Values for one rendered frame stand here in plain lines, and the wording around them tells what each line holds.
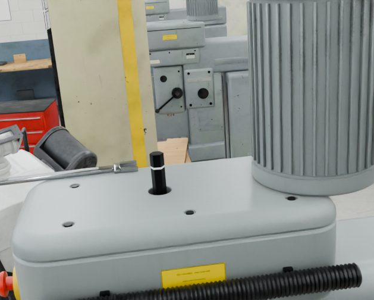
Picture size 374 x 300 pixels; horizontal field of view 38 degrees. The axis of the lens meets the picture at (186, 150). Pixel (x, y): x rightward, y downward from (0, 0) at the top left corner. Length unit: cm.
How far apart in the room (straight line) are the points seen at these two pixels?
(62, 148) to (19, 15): 844
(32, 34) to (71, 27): 742
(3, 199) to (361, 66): 94
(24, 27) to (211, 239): 929
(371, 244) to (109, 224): 45
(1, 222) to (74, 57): 127
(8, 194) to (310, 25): 92
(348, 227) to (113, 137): 176
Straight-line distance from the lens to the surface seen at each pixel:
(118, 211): 80
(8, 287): 93
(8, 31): 1001
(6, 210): 142
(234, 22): 916
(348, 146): 80
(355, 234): 100
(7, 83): 1014
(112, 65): 255
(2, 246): 147
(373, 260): 93
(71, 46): 254
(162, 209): 79
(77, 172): 96
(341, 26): 76
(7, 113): 555
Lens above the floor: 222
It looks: 18 degrees down
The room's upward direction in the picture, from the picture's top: 4 degrees counter-clockwise
